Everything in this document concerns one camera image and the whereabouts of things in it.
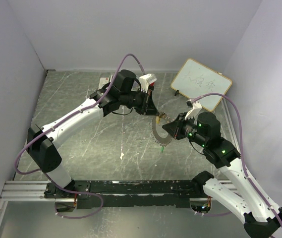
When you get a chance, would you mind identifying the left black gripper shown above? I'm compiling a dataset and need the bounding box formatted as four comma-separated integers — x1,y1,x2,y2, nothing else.
121,88,161,117

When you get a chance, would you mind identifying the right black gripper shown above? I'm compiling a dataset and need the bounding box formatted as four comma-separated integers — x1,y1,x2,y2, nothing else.
163,112,208,147

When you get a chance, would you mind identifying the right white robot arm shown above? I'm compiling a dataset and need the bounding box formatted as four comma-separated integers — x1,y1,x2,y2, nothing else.
162,112,282,238

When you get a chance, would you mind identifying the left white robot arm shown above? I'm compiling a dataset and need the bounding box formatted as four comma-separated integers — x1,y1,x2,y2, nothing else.
27,69,159,198

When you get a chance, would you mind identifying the white framed whiteboard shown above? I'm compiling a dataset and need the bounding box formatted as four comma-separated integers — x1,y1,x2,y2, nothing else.
170,58,232,99

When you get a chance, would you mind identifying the green white staple box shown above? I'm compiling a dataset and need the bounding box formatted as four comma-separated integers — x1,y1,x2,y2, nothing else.
99,77,110,89

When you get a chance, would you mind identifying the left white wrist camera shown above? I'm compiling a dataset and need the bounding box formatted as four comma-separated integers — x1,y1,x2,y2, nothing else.
139,73,157,93

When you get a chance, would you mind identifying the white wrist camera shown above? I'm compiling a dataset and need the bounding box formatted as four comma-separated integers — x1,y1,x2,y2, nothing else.
139,73,157,93
185,99,202,120

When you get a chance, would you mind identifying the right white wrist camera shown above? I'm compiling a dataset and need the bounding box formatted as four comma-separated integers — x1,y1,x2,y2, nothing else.
185,99,202,120

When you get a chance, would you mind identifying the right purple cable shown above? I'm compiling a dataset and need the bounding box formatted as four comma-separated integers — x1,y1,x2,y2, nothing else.
187,92,282,238

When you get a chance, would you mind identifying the purple cable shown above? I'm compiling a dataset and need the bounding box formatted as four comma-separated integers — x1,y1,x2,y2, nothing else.
187,92,282,238
14,53,146,196

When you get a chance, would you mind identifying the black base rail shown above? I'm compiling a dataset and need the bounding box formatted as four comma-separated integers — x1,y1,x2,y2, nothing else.
44,179,223,210

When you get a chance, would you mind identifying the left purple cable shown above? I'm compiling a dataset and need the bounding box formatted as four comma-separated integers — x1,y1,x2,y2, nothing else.
14,53,146,196

